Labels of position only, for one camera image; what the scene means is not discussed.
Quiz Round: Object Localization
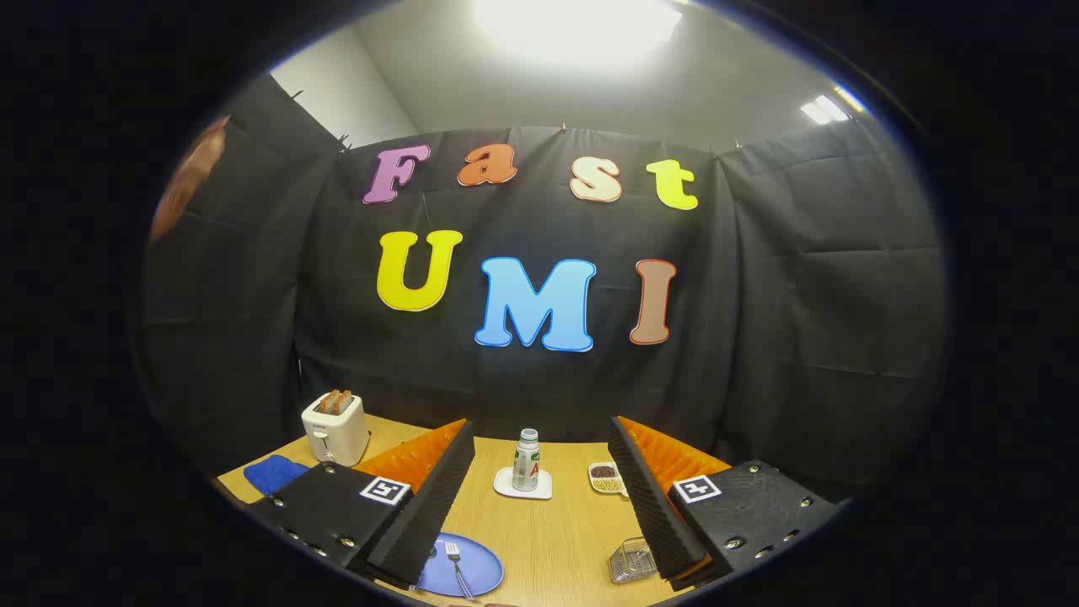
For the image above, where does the blue folded cloth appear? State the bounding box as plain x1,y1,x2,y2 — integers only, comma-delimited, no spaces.
244,454,311,497

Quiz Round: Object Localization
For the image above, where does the checkered handle fork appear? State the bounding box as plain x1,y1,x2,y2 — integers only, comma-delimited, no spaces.
444,541,477,601

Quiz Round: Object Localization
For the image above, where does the metal wire basket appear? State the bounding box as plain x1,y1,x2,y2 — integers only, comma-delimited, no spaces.
609,537,660,585

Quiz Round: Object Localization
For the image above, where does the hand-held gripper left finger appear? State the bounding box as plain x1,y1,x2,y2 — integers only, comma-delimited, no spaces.
244,418,477,591

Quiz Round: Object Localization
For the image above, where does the small ceiling light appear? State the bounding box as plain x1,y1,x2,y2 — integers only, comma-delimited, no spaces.
799,84,869,126

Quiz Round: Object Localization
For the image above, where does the white toaster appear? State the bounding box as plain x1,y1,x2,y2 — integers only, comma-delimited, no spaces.
301,400,372,467

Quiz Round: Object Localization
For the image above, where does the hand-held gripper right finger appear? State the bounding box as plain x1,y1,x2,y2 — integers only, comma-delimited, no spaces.
607,415,844,591

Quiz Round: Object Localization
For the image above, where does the white square coaster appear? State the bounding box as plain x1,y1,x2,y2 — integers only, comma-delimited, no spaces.
493,466,554,500

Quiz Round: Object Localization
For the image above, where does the white drink bottle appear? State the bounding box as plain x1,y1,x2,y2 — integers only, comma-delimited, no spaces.
512,428,542,492

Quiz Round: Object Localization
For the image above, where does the blue round plate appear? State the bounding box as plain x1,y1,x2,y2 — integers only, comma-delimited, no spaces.
417,531,505,599

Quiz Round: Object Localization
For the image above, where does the white divided snack dish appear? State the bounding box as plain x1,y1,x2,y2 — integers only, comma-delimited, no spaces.
588,461,630,498

